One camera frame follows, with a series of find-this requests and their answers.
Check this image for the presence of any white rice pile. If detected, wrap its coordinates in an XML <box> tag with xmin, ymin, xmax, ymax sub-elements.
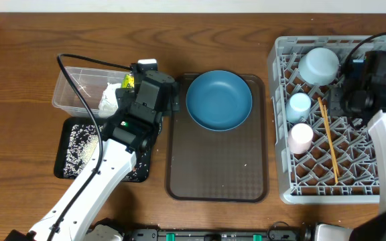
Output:
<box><xmin>64</xmin><ymin>124</ymin><xmax>147</xmax><ymax>180</ymax></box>

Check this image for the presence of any grey dishwasher rack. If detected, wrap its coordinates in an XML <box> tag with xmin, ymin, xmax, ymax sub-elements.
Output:
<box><xmin>267</xmin><ymin>33</ymin><xmax>386</xmax><ymax>204</ymax></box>

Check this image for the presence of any light blue cup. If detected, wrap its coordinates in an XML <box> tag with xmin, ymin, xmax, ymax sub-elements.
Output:
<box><xmin>285</xmin><ymin>92</ymin><xmax>311</xmax><ymax>124</ymax></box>

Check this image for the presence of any pink cup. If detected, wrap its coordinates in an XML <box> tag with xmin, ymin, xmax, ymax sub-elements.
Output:
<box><xmin>287</xmin><ymin>123</ymin><xmax>314</xmax><ymax>154</ymax></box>

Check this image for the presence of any wooden chopstick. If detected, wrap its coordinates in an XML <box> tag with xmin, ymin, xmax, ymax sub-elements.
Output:
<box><xmin>318</xmin><ymin>97</ymin><xmax>339</xmax><ymax>182</ymax></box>
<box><xmin>323</xmin><ymin>105</ymin><xmax>339</xmax><ymax>184</ymax></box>

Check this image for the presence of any white tissue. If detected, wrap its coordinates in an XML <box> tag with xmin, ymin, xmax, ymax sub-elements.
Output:
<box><xmin>99</xmin><ymin>83</ymin><xmax>121</xmax><ymax>112</ymax></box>

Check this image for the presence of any green yellow snack wrapper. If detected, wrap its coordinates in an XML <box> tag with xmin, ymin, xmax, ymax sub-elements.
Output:
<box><xmin>121</xmin><ymin>74</ymin><xmax>135</xmax><ymax>88</ymax></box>

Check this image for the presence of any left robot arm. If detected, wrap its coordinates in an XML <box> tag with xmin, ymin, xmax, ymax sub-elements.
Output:
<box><xmin>6</xmin><ymin>82</ymin><xmax>180</xmax><ymax>241</ymax></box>

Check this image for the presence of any light blue rice bowl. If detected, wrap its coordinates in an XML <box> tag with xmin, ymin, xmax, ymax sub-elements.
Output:
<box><xmin>298</xmin><ymin>48</ymin><xmax>340</xmax><ymax>86</ymax></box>

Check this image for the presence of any dark blue plate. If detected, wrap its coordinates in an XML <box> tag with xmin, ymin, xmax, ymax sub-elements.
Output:
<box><xmin>186</xmin><ymin>70</ymin><xmax>253</xmax><ymax>131</ymax></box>

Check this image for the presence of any black plastic tray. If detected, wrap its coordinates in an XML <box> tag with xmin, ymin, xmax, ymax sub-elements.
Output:
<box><xmin>53</xmin><ymin>116</ymin><xmax>162</xmax><ymax>183</ymax></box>

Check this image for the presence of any clear plastic bin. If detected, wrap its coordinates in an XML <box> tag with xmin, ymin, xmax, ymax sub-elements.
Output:
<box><xmin>52</xmin><ymin>66</ymin><xmax>133</xmax><ymax>118</ymax></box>

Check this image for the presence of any brown serving tray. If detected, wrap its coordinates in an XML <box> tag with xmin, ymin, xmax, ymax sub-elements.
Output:
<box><xmin>166</xmin><ymin>74</ymin><xmax>269</xmax><ymax>203</ymax></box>

